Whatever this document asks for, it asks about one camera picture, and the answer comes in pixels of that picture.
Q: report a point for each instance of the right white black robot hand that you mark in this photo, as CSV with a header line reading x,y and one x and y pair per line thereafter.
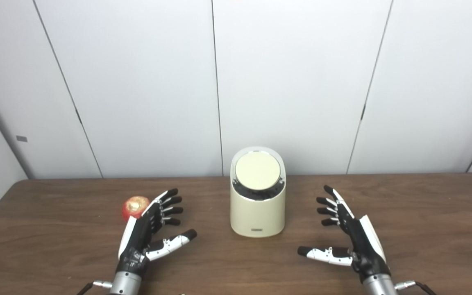
x,y
363,246

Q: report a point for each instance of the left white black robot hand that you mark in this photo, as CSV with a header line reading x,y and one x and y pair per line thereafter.
x,y
137,233

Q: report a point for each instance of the cream round bin lid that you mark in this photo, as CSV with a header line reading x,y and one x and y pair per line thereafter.
x,y
257,170

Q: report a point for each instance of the cream-colored round bin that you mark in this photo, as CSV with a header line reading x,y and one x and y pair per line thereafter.
x,y
257,215

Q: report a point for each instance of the red apple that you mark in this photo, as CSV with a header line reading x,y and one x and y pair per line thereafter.
x,y
133,207

